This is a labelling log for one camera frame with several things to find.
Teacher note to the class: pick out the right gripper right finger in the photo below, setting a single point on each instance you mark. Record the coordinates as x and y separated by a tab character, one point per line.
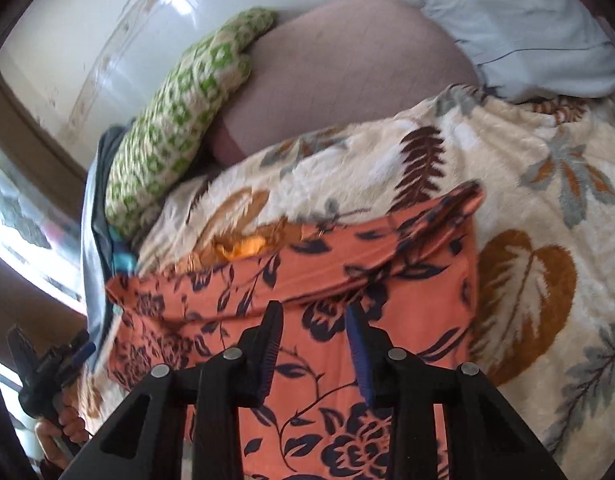
485	437

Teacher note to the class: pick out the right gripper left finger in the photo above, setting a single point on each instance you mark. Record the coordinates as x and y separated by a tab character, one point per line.
143	438

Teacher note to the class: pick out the orange floral blouse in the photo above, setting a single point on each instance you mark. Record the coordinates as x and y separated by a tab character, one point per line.
413	273

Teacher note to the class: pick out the person's left hand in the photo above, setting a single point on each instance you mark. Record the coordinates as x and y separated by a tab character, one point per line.
69	425

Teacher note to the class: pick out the leaf print fleece blanket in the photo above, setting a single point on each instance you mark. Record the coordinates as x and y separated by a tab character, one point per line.
544	325

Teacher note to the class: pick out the teal striped knit garment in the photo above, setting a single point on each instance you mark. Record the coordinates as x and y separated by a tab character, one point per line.
123	263

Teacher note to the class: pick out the stained glass window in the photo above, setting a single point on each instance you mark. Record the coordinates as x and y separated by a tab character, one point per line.
38	241

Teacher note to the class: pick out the light blue knit sweater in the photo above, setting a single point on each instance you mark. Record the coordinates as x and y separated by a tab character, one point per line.
96	243

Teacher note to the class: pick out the green checkered pillow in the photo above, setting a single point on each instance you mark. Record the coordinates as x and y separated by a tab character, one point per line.
165	137

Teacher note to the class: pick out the pink quilted mattress cover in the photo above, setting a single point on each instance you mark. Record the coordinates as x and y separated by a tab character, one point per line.
345	62

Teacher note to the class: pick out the grey blue pillow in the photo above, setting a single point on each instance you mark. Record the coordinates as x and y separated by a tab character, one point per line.
529	49

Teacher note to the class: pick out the brown wooden window frame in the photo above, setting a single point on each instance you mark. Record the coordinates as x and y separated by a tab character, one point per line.
39	157

